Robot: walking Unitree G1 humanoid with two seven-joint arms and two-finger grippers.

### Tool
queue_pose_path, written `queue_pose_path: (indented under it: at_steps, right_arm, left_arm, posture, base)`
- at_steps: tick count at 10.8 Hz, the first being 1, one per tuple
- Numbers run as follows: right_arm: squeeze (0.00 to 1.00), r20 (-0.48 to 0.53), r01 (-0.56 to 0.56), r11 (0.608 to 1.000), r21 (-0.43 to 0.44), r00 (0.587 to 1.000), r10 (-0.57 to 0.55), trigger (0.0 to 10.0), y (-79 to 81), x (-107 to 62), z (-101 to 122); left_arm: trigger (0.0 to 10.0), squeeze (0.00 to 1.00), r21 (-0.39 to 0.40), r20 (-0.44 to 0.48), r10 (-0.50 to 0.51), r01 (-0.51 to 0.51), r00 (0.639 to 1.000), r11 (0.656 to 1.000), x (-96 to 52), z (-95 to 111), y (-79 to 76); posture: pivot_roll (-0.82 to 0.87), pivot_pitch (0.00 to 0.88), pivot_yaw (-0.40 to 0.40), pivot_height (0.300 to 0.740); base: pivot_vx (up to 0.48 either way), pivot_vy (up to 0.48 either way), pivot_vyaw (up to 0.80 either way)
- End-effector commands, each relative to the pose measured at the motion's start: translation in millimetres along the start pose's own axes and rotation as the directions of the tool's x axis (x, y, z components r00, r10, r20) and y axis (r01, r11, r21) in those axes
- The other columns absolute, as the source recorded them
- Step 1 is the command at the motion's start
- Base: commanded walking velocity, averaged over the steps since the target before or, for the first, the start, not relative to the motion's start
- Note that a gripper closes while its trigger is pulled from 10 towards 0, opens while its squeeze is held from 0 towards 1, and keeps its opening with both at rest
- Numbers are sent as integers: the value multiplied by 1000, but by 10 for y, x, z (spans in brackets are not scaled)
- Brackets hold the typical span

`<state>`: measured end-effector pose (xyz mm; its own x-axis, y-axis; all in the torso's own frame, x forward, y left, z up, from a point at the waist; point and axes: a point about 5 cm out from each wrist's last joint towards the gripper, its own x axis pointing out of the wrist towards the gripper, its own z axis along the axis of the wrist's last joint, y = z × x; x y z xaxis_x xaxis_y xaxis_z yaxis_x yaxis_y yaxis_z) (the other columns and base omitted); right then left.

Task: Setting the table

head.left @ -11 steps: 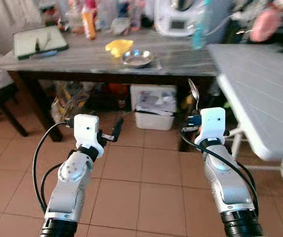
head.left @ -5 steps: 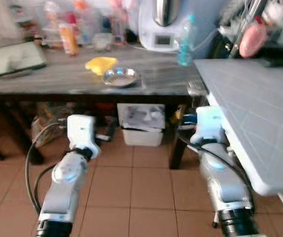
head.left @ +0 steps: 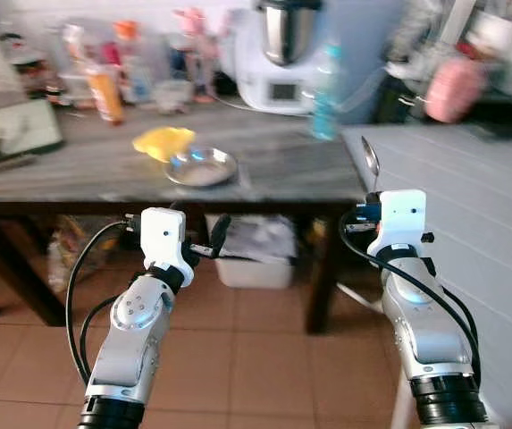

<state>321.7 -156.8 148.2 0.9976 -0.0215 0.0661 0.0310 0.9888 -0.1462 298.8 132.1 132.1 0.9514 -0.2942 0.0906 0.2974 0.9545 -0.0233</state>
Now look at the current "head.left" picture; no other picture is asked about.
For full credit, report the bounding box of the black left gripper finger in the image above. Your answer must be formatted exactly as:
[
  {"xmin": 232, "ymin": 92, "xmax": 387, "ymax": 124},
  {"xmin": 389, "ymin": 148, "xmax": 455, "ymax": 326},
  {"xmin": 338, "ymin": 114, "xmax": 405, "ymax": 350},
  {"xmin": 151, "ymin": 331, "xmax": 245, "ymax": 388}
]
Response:
[{"xmin": 209, "ymin": 213, "xmax": 232, "ymax": 260}]

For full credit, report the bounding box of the steel spoon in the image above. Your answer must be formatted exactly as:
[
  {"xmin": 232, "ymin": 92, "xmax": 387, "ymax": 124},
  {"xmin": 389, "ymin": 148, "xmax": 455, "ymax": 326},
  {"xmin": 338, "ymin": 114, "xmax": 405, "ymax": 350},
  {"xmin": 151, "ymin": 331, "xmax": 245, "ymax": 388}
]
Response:
[{"xmin": 363, "ymin": 137, "xmax": 382, "ymax": 193}]

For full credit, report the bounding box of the crumpled white plastic bag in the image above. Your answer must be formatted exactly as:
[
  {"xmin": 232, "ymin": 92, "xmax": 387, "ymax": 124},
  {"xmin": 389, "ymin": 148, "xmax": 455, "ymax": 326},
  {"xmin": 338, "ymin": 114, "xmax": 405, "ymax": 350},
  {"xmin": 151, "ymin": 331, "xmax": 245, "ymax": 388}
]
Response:
[{"xmin": 213, "ymin": 214, "xmax": 298, "ymax": 263}]

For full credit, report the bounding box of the round steel plate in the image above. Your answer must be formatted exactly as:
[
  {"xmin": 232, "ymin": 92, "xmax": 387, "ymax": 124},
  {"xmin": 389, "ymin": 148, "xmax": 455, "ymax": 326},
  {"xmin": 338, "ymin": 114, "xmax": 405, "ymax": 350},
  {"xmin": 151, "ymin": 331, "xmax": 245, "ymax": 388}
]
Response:
[{"xmin": 164, "ymin": 147, "xmax": 239, "ymax": 189}]

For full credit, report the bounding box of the patterned plastic bag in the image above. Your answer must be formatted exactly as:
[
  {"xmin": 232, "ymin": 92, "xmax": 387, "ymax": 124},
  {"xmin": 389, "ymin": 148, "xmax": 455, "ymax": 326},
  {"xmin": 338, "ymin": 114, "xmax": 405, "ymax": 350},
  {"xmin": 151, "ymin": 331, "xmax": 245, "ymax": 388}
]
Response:
[{"xmin": 48, "ymin": 219, "xmax": 118, "ymax": 292}]

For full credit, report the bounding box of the yellow plastic bowl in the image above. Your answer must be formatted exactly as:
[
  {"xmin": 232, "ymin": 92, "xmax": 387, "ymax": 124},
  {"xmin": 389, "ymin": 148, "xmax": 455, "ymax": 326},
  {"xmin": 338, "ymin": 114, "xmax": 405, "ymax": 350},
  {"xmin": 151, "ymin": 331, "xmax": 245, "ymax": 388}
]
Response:
[{"xmin": 132, "ymin": 127, "xmax": 197, "ymax": 164}]

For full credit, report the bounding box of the dark wooden table leg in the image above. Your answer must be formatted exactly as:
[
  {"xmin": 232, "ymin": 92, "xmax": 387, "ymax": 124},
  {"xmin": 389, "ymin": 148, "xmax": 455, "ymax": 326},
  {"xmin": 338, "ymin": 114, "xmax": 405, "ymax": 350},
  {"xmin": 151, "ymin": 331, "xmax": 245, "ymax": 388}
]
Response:
[{"xmin": 305, "ymin": 210, "xmax": 341, "ymax": 336}]

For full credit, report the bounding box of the small lidded plastic container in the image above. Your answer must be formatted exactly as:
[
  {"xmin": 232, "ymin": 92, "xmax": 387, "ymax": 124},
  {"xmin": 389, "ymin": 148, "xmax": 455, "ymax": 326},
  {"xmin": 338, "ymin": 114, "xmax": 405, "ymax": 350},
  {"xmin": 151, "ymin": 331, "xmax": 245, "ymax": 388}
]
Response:
[{"xmin": 153, "ymin": 79, "xmax": 192, "ymax": 114}]

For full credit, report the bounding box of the clear bottle pink cap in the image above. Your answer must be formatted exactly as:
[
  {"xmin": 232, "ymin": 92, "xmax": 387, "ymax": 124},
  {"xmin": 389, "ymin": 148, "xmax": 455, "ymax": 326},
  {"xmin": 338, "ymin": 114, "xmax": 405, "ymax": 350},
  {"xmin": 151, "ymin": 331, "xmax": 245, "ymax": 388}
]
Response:
[{"xmin": 175, "ymin": 7, "xmax": 219, "ymax": 104}]

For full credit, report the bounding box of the turquoise water bottle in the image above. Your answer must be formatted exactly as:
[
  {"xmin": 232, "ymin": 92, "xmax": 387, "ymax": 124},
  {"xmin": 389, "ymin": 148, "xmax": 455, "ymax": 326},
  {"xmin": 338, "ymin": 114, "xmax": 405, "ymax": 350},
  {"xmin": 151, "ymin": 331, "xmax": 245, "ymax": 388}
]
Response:
[{"xmin": 311, "ymin": 40, "xmax": 344, "ymax": 142}]

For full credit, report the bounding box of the white food processor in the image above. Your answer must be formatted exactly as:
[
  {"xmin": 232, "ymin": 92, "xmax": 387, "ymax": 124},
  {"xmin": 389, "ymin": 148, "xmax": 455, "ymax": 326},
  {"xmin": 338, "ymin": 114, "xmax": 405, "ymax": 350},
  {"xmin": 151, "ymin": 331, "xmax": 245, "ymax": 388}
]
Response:
[{"xmin": 233, "ymin": 0, "xmax": 328, "ymax": 114}]

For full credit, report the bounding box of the clear bottle orange cap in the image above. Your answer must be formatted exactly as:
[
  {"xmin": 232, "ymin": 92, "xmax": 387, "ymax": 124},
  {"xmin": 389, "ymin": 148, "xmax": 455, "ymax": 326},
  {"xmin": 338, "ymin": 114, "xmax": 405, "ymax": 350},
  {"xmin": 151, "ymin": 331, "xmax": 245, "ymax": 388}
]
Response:
[{"xmin": 114, "ymin": 20, "xmax": 154, "ymax": 105}]

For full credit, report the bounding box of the orange sauce bottle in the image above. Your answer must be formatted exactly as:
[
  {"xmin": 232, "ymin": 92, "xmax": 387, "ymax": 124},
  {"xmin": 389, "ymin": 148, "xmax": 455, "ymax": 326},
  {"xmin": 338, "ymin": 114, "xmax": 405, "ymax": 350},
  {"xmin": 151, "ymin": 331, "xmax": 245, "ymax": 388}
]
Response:
[{"xmin": 90, "ymin": 67, "xmax": 125, "ymax": 125}]

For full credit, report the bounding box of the clear plastic box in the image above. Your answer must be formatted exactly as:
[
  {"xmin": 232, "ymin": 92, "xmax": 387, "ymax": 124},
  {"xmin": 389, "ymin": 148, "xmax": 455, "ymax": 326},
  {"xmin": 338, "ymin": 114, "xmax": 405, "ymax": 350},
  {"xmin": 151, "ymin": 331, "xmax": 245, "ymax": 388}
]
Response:
[{"xmin": 59, "ymin": 73, "xmax": 96, "ymax": 108}]

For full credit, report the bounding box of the white green-edged cutting board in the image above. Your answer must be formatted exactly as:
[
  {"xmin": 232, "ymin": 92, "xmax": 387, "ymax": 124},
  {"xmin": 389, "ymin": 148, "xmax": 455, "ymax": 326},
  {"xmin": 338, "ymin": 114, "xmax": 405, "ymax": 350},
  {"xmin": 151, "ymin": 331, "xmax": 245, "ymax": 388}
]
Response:
[{"xmin": 0, "ymin": 98, "xmax": 64, "ymax": 167}]

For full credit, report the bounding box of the red plastic cup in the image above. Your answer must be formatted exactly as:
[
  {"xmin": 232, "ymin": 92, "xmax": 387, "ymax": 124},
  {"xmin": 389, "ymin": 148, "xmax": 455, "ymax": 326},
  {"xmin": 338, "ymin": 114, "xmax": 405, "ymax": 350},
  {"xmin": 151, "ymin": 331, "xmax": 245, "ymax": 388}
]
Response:
[{"xmin": 102, "ymin": 40, "xmax": 121, "ymax": 71}]

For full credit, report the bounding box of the dark long utensil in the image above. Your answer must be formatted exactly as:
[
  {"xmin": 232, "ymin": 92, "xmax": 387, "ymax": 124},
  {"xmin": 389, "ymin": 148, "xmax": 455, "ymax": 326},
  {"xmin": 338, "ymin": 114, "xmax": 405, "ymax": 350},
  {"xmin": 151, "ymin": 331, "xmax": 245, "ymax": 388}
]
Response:
[{"xmin": 0, "ymin": 154, "xmax": 38, "ymax": 173}]

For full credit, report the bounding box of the grey knife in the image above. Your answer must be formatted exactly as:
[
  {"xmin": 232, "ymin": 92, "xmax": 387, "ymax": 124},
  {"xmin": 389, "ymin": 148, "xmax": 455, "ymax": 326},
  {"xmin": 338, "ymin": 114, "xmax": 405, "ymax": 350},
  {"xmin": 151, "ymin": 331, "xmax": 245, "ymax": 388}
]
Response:
[{"xmin": 0, "ymin": 125, "xmax": 15, "ymax": 160}]

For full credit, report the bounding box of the white bottle orange label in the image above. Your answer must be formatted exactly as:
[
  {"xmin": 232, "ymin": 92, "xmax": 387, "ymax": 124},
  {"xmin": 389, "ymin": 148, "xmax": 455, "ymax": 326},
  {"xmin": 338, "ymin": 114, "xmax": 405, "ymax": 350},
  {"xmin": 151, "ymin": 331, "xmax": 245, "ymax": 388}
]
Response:
[{"xmin": 63, "ymin": 24, "xmax": 91, "ymax": 74}]

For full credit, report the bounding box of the grey striped cloth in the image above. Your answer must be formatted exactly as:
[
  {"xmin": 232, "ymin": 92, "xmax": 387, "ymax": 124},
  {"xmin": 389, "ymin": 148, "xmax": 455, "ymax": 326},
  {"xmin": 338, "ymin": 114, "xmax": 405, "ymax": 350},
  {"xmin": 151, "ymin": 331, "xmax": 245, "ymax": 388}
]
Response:
[{"xmin": 390, "ymin": 0, "xmax": 457, "ymax": 63}]

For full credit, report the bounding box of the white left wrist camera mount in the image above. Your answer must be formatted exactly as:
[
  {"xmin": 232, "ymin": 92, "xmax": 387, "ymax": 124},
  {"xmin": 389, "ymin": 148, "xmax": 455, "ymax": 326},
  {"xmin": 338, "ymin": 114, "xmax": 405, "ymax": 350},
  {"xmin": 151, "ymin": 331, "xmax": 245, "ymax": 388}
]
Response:
[{"xmin": 139, "ymin": 207, "xmax": 196, "ymax": 287}]

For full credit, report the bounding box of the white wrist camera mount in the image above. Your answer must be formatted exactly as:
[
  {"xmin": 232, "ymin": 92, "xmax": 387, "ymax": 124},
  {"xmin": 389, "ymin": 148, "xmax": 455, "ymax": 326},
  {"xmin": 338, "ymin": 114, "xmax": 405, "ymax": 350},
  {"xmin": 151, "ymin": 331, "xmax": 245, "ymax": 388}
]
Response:
[
  {"xmin": 139, "ymin": 207, "xmax": 196, "ymax": 287},
  {"xmin": 367, "ymin": 189, "xmax": 435, "ymax": 260}
]

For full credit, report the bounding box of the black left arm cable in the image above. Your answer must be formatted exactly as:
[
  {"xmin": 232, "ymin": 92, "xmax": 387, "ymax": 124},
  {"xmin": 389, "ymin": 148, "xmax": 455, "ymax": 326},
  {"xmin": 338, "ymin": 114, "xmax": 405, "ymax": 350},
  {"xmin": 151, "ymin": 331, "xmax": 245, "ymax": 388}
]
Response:
[{"xmin": 64, "ymin": 219, "xmax": 145, "ymax": 385}]

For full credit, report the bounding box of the white table frame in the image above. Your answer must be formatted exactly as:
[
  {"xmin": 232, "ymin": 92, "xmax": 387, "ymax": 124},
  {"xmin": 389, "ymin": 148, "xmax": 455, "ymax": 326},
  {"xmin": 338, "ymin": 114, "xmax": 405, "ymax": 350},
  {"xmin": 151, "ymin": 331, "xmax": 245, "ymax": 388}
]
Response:
[{"xmin": 338, "ymin": 282, "xmax": 390, "ymax": 314}]

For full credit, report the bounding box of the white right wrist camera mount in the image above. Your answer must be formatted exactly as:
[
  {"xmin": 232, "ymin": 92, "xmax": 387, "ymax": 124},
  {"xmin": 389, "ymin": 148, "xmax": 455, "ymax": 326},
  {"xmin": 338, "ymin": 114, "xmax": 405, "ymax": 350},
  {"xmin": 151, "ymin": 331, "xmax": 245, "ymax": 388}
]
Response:
[{"xmin": 367, "ymin": 189, "xmax": 435, "ymax": 260}]

